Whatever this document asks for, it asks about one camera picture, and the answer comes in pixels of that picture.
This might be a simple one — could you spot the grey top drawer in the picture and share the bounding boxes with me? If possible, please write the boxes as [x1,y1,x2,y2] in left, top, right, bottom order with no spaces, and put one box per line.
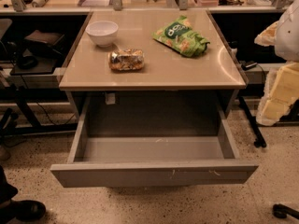
[50,92,258,188]

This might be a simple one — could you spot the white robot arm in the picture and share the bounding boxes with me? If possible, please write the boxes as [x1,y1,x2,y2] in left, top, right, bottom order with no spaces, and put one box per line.
[254,0,299,126]

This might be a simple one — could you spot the grey cabinet with beige top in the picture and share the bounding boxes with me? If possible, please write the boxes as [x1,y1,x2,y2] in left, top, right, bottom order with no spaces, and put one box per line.
[58,8,248,119]

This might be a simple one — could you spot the black power adapter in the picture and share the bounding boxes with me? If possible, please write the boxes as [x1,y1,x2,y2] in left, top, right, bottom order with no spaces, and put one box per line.
[241,61,257,71]

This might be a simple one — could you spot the black table leg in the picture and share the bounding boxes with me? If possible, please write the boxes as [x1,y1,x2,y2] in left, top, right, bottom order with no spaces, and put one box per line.
[238,96,267,147]

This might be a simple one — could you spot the green chip bag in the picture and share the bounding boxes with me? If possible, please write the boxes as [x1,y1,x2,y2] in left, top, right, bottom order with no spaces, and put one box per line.
[152,16,209,58]

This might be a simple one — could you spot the black caster wheel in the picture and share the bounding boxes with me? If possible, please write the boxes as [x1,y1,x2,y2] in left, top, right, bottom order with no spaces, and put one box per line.
[272,203,299,219]

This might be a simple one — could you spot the foil wrapped snack pack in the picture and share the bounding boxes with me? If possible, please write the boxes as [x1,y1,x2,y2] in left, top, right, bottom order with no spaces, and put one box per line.
[108,49,144,71]

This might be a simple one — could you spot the white paper tag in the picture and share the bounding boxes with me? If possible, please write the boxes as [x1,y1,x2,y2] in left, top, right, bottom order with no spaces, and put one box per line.
[105,92,116,105]

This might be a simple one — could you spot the white ceramic bowl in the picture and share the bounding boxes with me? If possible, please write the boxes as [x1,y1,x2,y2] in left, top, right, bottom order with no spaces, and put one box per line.
[85,21,119,47]

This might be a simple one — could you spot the dark box on shelf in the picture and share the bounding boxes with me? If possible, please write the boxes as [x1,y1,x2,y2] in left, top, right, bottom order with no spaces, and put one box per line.
[24,30,64,52]

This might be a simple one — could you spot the black desk lamp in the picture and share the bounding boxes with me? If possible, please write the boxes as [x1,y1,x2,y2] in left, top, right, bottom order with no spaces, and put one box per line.
[7,42,38,70]

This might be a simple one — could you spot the black shoe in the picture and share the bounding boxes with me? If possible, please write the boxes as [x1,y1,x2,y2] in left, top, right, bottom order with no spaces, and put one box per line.
[10,200,46,222]

